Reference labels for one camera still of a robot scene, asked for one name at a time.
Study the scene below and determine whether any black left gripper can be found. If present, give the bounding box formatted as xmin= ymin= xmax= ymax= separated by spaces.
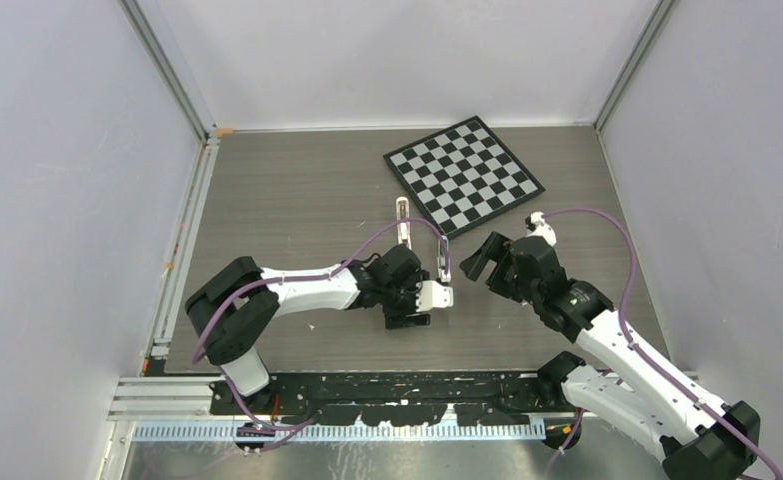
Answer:
xmin=380 ymin=271 xmax=430 ymax=328

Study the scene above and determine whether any small blue grey stapler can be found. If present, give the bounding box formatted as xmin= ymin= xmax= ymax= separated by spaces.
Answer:
xmin=437 ymin=235 xmax=452 ymax=285

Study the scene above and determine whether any white stapler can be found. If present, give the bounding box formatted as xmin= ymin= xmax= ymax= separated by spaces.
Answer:
xmin=395 ymin=196 xmax=413 ymax=250

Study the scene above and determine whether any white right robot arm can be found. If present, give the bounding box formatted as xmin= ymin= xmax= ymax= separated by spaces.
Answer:
xmin=460 ymin=232 xmax=761 ymax=479

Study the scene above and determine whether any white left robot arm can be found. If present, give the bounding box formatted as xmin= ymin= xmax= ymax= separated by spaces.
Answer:
xmin=185 ymin=245 xmax=452 ymax=414

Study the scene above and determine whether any black white chessboard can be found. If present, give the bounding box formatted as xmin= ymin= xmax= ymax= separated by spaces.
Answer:
xmin=383 ymin=116 xmax=545 ymax=239

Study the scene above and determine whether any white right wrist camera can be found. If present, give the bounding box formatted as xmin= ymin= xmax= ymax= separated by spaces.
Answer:
xmin=525 ymin=211 xmax=557 ymax=247

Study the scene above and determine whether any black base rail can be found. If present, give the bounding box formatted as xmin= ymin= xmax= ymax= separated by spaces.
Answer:
xmin=209 ymin=370 xmax=577 ymax=427

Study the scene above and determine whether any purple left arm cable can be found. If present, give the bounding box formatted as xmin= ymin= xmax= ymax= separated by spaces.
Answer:
xmin=190 ymin=217 xmax=453 ymax=435

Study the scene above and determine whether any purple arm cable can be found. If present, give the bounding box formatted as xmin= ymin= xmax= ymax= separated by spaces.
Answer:
xmin=541 ymin=207 xmax=783 ymax=480
xmin=190 ymin=217 xmax=453 ymax=435

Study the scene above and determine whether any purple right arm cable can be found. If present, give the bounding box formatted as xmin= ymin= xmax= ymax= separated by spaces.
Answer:
xmin=541 ymin=207 xmax=783 ymax=480

